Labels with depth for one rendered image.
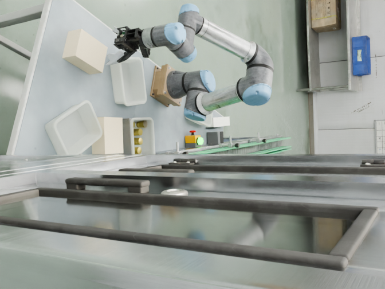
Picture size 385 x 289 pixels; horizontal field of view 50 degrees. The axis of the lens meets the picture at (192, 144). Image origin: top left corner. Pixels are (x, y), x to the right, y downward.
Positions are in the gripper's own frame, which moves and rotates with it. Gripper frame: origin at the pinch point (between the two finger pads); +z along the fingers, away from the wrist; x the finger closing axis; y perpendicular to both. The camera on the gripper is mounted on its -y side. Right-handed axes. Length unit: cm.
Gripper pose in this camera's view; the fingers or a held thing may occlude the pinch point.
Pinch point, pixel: (110, 48)
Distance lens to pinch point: 175.2
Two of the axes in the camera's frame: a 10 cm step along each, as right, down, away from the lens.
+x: -1.3, 9.6, -2.5
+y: -5.0, -2.8, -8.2
